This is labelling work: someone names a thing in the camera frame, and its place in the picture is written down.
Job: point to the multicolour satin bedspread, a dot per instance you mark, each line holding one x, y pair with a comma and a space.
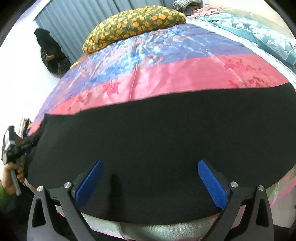
191, 57

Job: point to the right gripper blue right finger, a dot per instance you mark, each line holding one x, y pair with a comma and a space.
215, 183

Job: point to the black bag on floor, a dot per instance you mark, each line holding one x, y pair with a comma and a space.
52, 56

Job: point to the green orange floral pillow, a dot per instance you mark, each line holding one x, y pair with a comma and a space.
129, 23

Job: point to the person's left hand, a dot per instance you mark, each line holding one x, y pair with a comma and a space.
13, 176

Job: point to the black pants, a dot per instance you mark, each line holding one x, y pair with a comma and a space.
150, 150

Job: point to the teal floral blanket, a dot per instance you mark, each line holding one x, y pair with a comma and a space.
267, 39

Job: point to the grey checked folded cloth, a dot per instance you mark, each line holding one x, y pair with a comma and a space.
181, 5

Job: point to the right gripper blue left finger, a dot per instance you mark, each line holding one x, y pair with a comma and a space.
85, 183

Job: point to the grey blue curtain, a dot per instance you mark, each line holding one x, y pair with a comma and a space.
71, 22

